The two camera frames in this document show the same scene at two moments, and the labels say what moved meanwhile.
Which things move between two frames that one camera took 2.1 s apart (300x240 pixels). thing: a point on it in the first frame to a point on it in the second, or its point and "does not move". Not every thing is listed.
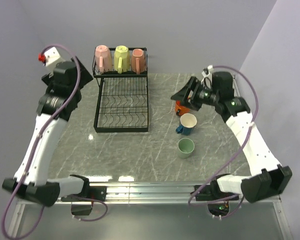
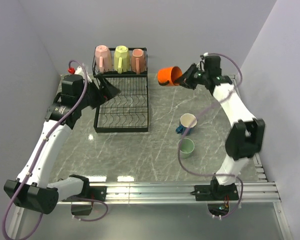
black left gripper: [86, 77] to [108, 91]
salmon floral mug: [138, 61] does not move
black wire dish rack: [122, 103] does not move
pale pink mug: [103, 58] does not move
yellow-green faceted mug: [122, 59] does not move
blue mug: [187, 122] does not move
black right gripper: [194, 85] to [185, 79]
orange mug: [180, 110] to [166, 75]
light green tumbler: [185, 146] does not move
